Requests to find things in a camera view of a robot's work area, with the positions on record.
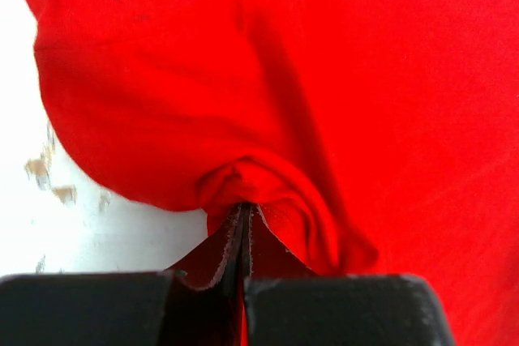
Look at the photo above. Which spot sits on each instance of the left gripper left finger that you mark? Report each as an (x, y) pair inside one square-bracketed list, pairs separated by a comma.
[(193, 302)]

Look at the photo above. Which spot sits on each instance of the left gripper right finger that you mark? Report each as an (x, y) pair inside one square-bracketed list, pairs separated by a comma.
[(286, 303)]

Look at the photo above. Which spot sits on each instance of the red t shirt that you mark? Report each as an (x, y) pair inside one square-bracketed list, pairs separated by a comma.
[(377, 136)]

